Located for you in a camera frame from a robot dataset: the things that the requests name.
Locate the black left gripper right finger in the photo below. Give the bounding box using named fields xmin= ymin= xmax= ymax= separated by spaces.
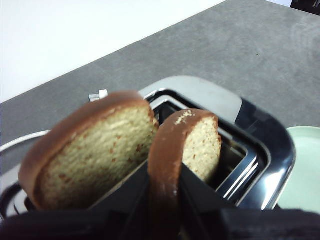
xmin=177 ymin=166 xmax=320 ymax=240

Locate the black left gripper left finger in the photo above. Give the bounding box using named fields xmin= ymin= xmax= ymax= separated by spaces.
xmin=0 ymin=161 xmax=151 ymax=240

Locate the large bread slice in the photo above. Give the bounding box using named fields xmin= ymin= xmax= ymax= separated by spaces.
xmin=147 ymin=108 xmax=222 ymax=240

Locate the pale green round plate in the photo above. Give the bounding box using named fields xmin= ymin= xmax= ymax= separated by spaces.
xmin=276 ymin=126 xmax=320 ymax=211

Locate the small bread slice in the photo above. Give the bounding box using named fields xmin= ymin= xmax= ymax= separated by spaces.
xmin=18 ymin=90 xmax=160 ymax=211

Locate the cream two-slot toaster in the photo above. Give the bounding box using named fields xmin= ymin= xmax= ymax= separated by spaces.
xmin=0 ymin=75 xmax=296 ymax=219

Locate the white power plug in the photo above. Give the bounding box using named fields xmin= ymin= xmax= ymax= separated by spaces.
xmin=88 ymin=89 xmax=109 ymax=103

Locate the white power cable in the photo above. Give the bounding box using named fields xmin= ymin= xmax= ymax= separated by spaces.
xmin=0 ymin=130 xmax=52 ymax=154

